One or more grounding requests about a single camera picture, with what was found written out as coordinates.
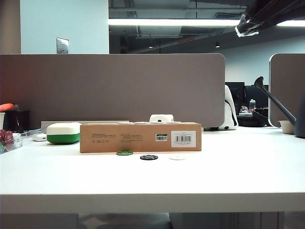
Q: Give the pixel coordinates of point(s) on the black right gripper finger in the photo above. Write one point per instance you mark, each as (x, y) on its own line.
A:
(276, 15)

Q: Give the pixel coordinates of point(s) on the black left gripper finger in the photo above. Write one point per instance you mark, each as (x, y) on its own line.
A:
(259, 8)

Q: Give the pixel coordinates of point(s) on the green poker chip 20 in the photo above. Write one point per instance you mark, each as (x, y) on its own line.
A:
(124, 153)

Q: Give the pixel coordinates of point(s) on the black poker chip 100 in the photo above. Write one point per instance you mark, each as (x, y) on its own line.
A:
(149, 157)

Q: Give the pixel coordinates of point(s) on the brown cardboard box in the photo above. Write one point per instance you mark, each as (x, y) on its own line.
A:
(133, 146)

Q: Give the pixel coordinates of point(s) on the white poker chip in case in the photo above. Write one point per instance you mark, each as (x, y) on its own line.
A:
(17, 141)

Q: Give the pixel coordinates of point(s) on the red poker chip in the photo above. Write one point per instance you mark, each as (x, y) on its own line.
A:
(8, 138)

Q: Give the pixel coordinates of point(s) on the clear plastic chip case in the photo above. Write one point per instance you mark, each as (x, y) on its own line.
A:
(10, 149)

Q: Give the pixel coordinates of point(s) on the black ceiling spot lamp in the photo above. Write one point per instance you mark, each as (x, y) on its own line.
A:
(217, 44)

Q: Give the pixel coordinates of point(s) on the narrow grey desk divider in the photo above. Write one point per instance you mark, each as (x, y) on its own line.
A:
(287, 88)

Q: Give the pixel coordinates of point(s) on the red ceiling sign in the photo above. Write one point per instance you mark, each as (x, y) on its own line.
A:
(186, 40)

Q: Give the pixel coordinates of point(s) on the long ceiling light strip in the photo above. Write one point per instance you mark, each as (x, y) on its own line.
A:
(178, 22)

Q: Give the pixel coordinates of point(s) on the black computer monitor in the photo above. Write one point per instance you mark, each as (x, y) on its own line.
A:
(236, 90)

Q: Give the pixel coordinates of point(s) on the clear drink bottle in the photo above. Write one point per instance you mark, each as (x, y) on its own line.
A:
(252, 105)

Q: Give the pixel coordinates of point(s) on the dark grey watering can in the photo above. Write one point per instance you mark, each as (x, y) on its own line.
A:
(300, 119)

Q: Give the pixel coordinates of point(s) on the black bag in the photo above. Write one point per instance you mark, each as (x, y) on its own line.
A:
(252, 120)

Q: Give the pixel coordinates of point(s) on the white and black plush toy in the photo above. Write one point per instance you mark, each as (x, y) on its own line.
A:
(230, 114)

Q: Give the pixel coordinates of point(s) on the beige paper bowl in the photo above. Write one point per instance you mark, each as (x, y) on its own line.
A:
(287, 127)

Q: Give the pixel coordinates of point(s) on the wide grey desk divider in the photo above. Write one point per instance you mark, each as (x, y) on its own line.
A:
(114, 88)

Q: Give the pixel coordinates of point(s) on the white and green container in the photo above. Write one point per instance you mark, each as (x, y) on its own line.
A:
(63, 133)

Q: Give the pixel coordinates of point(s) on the small white earbud case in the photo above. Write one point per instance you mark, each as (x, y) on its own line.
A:
(39, 137)

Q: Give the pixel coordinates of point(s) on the black cup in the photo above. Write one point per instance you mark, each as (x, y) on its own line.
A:
(17, 121)

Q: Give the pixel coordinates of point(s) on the white paper cup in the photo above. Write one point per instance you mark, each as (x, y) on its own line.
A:
(2, 120)

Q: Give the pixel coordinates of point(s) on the metal wall switch plate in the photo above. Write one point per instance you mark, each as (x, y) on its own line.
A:
(62, 45)

